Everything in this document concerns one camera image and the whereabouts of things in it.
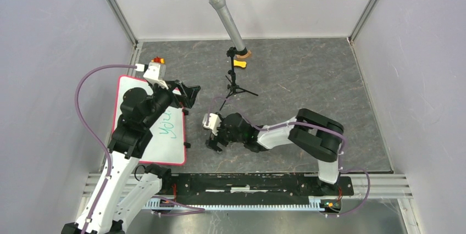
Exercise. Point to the brown wooden block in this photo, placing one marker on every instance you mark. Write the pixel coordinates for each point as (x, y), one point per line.
(244, 56)

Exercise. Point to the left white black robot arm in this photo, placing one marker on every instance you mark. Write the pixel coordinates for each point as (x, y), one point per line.
(107, 212)

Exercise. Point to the pink framed whiteboard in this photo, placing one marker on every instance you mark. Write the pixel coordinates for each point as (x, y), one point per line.
(167, 146)

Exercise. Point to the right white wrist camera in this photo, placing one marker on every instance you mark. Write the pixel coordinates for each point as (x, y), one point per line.
(211, 122)

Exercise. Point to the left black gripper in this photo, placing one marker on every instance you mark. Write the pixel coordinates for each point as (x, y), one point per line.
(188, 93)

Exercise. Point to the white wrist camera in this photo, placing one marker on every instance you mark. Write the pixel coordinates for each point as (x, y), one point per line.
(153, 73)
(211, 122)

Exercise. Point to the yellow eraser block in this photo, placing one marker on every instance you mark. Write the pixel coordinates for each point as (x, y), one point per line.
(239, 64)

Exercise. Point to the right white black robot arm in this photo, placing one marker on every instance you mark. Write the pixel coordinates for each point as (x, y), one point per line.
(317, 135)

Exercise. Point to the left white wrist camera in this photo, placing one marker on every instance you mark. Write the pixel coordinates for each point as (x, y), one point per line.
(153, 73)

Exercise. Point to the white slotted cable duct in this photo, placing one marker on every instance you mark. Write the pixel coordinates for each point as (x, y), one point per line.
(312, 205)

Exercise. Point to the colourful toy block pile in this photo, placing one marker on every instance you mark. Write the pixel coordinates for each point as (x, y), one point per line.
(158, 60)

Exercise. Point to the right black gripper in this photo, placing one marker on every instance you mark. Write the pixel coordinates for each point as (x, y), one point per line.
(212, 144)

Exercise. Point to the grey microphone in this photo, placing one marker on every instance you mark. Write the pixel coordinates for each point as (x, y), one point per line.
(239, 47)

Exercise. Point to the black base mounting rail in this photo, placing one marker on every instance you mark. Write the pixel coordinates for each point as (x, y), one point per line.
(253, 189)

